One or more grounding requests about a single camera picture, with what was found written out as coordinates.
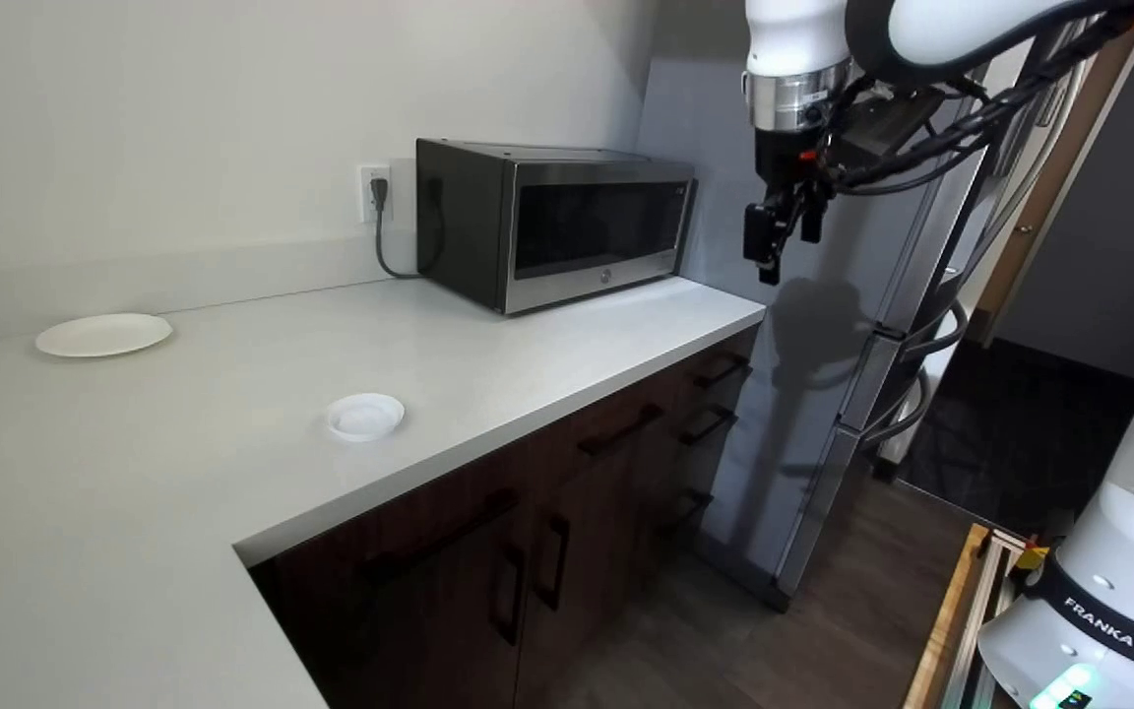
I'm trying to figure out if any grey steel refrigerator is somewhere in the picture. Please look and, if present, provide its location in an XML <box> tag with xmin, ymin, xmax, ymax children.
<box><xmin>630</xmin><ymin>51</ymin><xmax>1087</xmax><ymax>615</ymax></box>

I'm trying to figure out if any dark wood cabinet door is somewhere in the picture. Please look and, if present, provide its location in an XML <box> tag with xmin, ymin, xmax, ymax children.
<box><xmin>256</xmin><ymin>518</ymin><xmax>531</xmax><ymax>709</ymax></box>
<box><xmin>511</xmin><ymin>448</ymin><xmax>646</xmax><ymax>709</ymax></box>

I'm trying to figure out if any black microwave power cord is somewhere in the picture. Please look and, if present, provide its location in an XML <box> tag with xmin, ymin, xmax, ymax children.
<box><xmin>366</xmin><ymin>171</ymin><xmax>424</xmax><ymax>282</ymax></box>

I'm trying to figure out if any white wall outlet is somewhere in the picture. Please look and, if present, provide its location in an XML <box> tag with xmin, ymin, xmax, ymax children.
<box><xmin>356</xmin><ymin>158</ymin><xmax>403</xmax><ymax>228</ymax></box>

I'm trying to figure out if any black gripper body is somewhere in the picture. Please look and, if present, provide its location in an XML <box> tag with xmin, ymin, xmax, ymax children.
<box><xmin>752</xmin><ymin>120</ymin><xmax>851</xmax><ymax>224</ymax></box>

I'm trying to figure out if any black bar drawer handle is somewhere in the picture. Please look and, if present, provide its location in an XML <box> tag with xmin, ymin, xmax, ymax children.
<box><xmin>575</xmin><ymin>399</ymin><xmax>667</xmax><ymax>459</ymax></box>
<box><xmin>349</xmin><ymin>485</ymin><xmax>525</xmax><ymax>588</ymax></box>
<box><xmin>683</xmin><ymin>351</ymin><xmax>752</xmax><ymax>393</ymax></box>
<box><xmin>672</xmin><ymin>403</ymin><xmax>739</xmax><ymax>448</ymax></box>

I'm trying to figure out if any light wood door frame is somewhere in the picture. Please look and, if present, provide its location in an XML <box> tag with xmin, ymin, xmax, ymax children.
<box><xmin>968</xmin><ymin>22</ymin><xmax>1134</xmax><ymax>354</ymax></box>

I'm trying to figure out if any dark wood drawer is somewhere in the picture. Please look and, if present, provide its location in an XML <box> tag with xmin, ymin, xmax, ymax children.
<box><xmin>511</xmin><ymin>391</ymin><xmax>668</xmax><ymax>510</ymax></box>
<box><xmin>248</xmin><ymin>448</ymin><xmax>527</xmax><ymax>594</ymax></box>
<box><xmin>660</xmin><ymin>329</ymin><xmax>765</xmax><ymax>417</ymax></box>
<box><xmin>636</xmin><ymin>448</ymin><xmax>727</xmax><ymax>581</ymax></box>
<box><xmin>649</xmin><ymin>391</ymin><xmax>746</xmax><ymax>487</ymax></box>

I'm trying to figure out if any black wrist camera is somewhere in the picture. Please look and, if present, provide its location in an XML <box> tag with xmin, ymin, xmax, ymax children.
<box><xmin>839</xmin><ymin>82</ymin><xmax>944</xmax><ymax>168</ymax></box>

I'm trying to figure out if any light wooden robot cart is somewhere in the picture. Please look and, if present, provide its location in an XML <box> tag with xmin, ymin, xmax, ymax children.
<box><xmin>901</xmin><ymin>518</ymin><xmax>1033</xmax><ymax>709</ymax></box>

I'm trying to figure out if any stainless steel microwave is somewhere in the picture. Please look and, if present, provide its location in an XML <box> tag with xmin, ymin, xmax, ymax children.
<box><xmin>414</xmin><ymin>135</ymin><xmax>700</xmax><ymax>320</ymax></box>

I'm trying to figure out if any white plate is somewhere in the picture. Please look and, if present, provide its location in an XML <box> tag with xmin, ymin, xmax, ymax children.
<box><xmin>32</xmin><ymin>305</ymin><xmax>183</xmax><ymax>363</ymax></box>

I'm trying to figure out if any black bar door handle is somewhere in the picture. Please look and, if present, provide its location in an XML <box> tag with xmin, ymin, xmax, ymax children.
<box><xmin>531</xmin><ymin>506</ymin><xmax>575</xmax><ymax>615</ymax></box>
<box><xmin>489</xmin><ymin>538</ymin><xmax>527</xmax><ymax>649</ymax></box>

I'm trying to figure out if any small white bowl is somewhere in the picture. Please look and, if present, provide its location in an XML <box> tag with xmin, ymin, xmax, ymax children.
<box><xmin>318</xmin><ymin>387</ymin><xmax>411</xmax><ymax>445</ymax></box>

